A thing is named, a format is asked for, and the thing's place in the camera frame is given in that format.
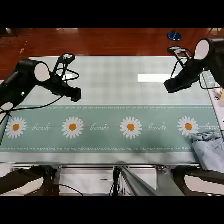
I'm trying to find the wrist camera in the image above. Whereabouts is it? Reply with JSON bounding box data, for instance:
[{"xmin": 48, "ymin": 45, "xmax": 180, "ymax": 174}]
[
  {"xmin": 167, "ymin": 45, "xmax": 194, "ymax": 68},
  {"xmin": 54, "ymin": 52, "xmax": 77, "ymax": 77}
]

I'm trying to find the blue round object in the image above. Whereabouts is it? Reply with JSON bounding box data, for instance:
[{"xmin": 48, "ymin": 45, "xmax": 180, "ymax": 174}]
[{"xmin": 167, "ymin": 31, "xmax": 183, "ymax": 42}]

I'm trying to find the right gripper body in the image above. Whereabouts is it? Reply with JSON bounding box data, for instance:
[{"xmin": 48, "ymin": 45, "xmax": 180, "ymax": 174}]
[{"xmin": 163, "ymin": 59, "xmax": 205, "ymax": 94}]

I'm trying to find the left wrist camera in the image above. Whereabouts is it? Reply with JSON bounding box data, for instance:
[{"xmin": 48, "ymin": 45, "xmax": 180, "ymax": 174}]
[{"xmin": 54, "ymin": 52, "xmax": 77, "ymax": 77}]

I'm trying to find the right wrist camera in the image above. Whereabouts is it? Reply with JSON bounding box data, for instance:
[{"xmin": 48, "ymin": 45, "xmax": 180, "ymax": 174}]
[{"xmin": 167, "ymin": 45, "xmax": 194, "ymax": 68}]

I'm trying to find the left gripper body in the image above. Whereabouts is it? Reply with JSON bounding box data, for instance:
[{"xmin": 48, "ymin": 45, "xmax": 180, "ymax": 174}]
[{"xmin": 49, "ymin": 77, "xmax": 82, "ymax": 103}]

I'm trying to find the silver frame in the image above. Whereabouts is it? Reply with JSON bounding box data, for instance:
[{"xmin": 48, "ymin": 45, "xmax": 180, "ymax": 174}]
[{"xmin": 0, "ymin": 161, "xmax": 224, "ymax": 197}]

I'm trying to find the grey-blue shirt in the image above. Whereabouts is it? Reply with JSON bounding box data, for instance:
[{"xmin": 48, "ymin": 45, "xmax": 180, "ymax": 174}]
[{"xmin": 190, "ymin": 130, "xmax": 224, "ymax": 175}]

